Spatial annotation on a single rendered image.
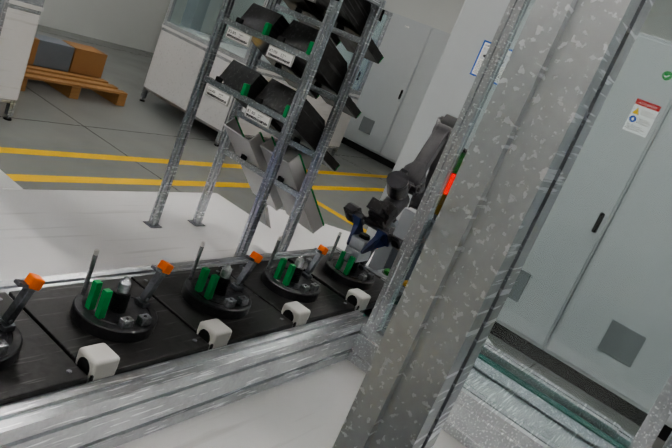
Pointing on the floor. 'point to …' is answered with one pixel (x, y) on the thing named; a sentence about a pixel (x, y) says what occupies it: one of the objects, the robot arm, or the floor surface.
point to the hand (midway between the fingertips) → (362, 239)
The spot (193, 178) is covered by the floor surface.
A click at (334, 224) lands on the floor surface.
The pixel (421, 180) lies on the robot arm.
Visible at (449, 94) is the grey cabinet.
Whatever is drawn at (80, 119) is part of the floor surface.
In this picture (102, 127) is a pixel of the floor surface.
